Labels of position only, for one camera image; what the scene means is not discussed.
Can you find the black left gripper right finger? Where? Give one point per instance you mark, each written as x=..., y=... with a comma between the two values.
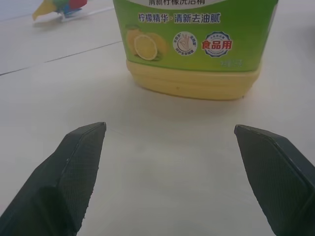
x=275, y=177

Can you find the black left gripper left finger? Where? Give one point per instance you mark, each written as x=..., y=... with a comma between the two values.
x=61, y=177

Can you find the yellow dish soap bottle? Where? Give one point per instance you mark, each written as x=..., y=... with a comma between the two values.
x=192, y=49

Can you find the colourful plastic toy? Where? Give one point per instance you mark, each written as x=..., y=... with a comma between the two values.
x=59, y=8

